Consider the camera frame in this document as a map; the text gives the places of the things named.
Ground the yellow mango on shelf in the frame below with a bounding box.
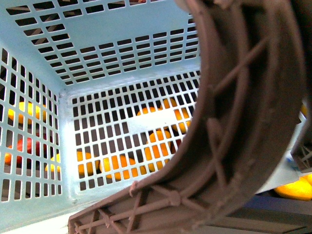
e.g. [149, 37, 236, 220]
[274, 174, 312, 201]

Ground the teal plastic shopping basket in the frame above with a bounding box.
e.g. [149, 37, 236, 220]
[0, 0, 312, 232]

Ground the brown basket handle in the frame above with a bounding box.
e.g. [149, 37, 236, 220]
[68, 0, 306, 234]

